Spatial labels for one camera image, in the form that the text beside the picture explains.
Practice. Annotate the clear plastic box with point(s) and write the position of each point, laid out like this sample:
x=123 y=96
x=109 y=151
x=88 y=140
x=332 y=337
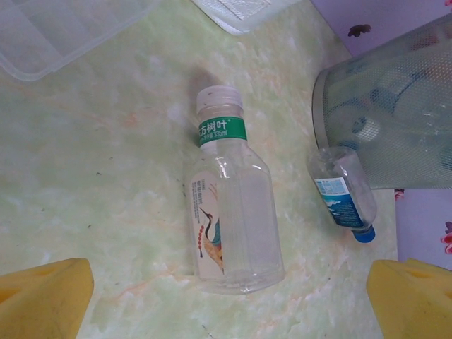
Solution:
x=53 y=31

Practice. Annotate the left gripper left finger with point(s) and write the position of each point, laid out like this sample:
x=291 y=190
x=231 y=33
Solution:
x=42 y=303

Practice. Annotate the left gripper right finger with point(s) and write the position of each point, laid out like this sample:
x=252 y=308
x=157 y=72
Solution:
x=413 y=303

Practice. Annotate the white plastic box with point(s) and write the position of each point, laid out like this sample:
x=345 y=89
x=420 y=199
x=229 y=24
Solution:
x=247 y=14

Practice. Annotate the grey mesh waste bin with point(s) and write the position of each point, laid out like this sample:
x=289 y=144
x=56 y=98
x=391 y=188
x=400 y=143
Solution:
x=406 y=123

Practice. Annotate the blue-label bottle blue cap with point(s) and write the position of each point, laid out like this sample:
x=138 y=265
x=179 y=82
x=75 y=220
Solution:
x=339 y=197

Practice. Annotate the clear bottle green neck band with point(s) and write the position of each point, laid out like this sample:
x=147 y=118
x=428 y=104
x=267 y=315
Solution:
x=243 y=212

